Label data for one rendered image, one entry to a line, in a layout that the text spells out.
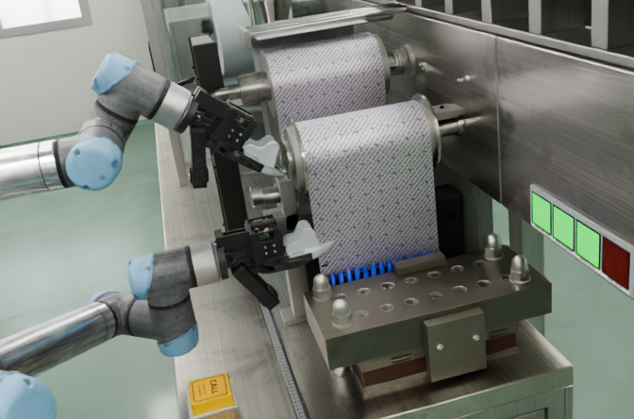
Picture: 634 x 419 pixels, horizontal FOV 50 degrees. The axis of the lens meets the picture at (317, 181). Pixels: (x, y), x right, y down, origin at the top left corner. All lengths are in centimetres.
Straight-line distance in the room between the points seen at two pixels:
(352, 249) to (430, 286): 16
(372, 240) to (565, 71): 49
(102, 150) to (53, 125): 590
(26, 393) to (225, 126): 52
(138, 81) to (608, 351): 218
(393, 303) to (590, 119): 45
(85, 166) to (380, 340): 53
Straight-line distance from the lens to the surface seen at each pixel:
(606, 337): 295
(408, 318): 115
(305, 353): 132
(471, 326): 118
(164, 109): 117
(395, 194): 127
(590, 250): 103
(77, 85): 683
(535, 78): 107
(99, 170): 104
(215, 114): 119
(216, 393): 123
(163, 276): 120
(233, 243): 121
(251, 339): 139
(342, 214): 125
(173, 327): 125
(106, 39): 674
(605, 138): 95
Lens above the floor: 165
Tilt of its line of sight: 21 degrees down
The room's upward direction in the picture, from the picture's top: 8 degrees counter-clockwise
